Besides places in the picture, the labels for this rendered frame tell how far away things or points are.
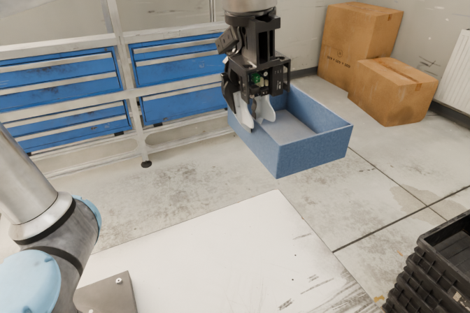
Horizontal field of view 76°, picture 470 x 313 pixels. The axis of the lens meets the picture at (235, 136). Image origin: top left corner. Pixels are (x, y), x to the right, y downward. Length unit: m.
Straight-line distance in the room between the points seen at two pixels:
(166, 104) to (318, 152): 1.65
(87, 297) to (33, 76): 1.38
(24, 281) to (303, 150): 0.47
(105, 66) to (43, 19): 0.92
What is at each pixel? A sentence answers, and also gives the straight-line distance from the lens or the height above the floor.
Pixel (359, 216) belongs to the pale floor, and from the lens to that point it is 2.01.
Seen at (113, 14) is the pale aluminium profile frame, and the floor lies 1.05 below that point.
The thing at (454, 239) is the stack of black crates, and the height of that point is 0.49.
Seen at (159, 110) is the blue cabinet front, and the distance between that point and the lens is 2.10.
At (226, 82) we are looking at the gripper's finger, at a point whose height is 1.21.
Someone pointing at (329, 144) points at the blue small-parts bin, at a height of 1.11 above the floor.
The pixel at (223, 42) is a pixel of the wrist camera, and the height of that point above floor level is 1.26.
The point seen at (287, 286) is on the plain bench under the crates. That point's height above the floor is 0.70.
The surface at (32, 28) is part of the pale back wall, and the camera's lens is 2.76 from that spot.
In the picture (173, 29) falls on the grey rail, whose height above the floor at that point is 0.93.
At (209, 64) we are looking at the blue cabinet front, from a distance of 2.08.
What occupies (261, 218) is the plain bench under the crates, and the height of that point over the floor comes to 0.70.
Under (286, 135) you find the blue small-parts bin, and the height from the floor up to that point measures 1.07.
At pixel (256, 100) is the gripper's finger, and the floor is 1.17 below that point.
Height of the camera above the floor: 1.41
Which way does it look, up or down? 34 degrees down
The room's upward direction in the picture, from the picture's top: straight up
